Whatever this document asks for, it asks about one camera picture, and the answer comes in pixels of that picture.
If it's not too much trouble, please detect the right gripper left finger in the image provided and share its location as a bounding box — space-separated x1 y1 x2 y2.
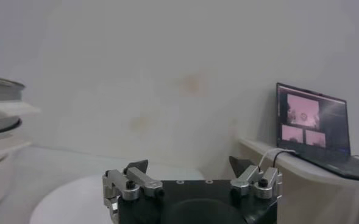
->
102 159 165 224

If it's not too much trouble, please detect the black power cable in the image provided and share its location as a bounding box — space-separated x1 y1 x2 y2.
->
272 150 296 168

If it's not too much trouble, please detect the black open laptop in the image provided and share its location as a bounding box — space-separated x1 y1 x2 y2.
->
275 82 359 183

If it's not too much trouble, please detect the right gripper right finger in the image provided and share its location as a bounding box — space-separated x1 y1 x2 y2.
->
229 155 283 201

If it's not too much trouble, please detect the white cable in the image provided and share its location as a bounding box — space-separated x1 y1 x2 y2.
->
257 148 296 173

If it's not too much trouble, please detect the white round plate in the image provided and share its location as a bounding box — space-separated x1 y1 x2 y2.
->
29 166 205 224

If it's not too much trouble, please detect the white side table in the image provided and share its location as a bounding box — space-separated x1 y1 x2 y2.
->
238 138 359 224

